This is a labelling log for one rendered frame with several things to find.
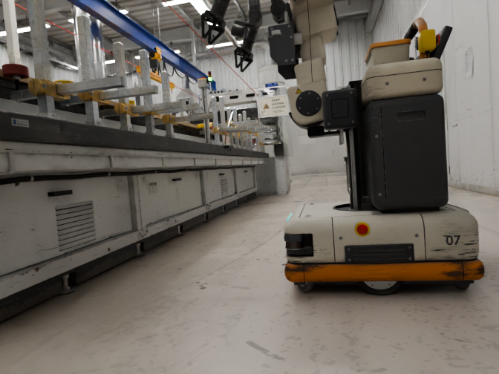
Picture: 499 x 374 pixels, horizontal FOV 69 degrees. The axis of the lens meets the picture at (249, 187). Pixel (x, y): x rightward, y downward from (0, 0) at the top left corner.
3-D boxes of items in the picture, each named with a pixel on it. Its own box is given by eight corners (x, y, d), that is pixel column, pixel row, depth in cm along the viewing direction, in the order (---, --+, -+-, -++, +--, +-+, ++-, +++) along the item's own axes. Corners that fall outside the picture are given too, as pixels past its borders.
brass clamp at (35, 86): (71, 99, 131) (70, 85, 130) (43, 93, 118) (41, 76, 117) (56, 102, 132) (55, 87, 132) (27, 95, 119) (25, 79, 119)
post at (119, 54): (133, 145, 174) (123, 43, 171) (128, 144, 170) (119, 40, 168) (126, 145, 174) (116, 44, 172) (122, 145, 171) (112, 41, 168)
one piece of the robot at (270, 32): (308, 77, 170) (305, 30, 169) (305, 61, 143) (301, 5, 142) (275, 81, 173) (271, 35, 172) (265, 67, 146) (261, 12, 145)
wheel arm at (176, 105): (183, 110, 171) (182, 100, 171) (180, 108, 168) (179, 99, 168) (101, 119, 180) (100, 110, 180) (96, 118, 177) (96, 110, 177)
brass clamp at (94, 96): (111, 104, 155) (109, 92, 155) (90, 99, 142) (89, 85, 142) (97, 105, 156) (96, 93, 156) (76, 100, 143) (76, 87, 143)
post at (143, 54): (156, 139, 198) (148, 50, 195) (153, 139, 194) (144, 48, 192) (150, 140, 198) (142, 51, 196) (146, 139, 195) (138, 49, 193)
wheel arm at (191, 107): (200, 111, 196) (199, 103, 195) (197, 110, 192) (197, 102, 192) (127, 119, 205) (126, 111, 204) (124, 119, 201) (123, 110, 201)
